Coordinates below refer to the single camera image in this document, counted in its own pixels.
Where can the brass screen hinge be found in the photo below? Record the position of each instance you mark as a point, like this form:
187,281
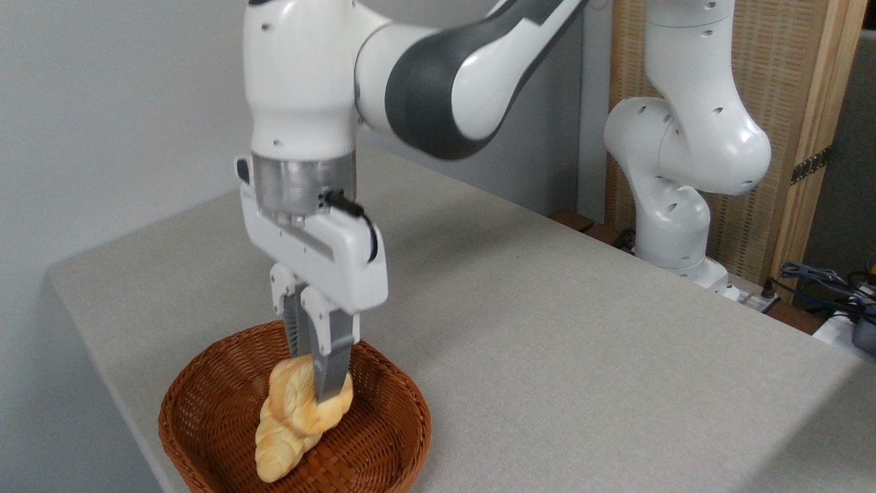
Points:
811,166

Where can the round bread roll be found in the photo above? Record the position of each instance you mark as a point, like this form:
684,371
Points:
294,400

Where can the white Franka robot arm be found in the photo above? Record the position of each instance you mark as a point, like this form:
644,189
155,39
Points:
691,144

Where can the long twisted bread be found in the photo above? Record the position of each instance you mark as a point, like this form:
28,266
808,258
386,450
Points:
277,452

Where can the grey box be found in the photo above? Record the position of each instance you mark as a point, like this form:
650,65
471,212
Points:
866,337

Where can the brown wicker basket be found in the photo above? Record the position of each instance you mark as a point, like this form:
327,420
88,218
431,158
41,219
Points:
212,404

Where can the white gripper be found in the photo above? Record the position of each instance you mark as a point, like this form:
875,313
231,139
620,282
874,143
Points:
335,260

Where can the woven wooden folding screen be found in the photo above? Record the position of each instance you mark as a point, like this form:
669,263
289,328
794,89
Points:
780,68

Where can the brown wooden block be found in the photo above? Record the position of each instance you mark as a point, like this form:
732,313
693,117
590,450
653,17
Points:
606,235
794,318

